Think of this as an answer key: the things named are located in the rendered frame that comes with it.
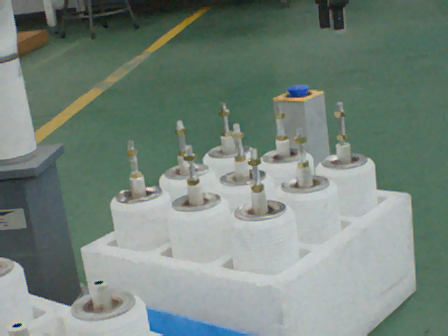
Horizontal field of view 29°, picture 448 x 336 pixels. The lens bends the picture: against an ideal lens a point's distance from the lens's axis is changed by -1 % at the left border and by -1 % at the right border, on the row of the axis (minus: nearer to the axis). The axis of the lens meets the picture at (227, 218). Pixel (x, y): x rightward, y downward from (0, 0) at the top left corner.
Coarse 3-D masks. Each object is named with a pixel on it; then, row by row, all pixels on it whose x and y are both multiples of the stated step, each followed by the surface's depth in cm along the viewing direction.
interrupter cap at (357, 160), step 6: (330, 156) 145; (336, 156) 145; (354, 156) 144; (360, 156) 143; (324, 162) 143; (330, 162) 142; (336, 162) 143; (354, 162) 141; (360, 162) 140; (366, 162) 140; (330, 168) 140; (336, 168) 139; (342, 168) 139; (348, 168) 139
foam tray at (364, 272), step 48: (384, 192) 147; (96, 240) 143; (336, 240) 130; (384, 240) 140; (144, 288) 135; (192, 288) 128; (240, 288) 122; (288, 288) 119; (336, 288) 129; (384, 288) 142
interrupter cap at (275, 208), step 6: (246, 204) 128; (270, 204) 127; (276, 204) 126; (282, 204) 126; (240, 210) 126; (246, 210) 126; (270, 210) 125; (276, 210) 124; (282, 210) 123; (240, 216) 123; (246, 216) 123; (252, 216) 123; (258, 216) 123; (264, 216) 122; (270, 216) 122; (276, 216) 122
